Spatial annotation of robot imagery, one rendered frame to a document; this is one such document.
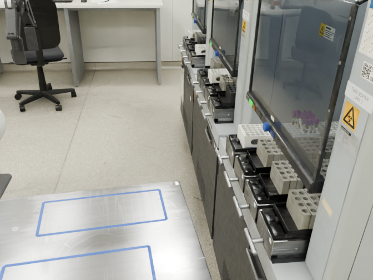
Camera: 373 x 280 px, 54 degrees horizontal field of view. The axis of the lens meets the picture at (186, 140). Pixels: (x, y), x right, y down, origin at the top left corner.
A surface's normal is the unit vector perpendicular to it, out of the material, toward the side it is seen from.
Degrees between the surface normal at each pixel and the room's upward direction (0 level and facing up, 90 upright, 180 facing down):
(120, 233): 0
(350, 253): 90
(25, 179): 0
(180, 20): 90
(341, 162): 90
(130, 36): 90
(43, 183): 0
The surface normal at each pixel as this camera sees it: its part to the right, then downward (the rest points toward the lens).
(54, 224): 0.02, -0.88
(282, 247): 0.11, 0.48
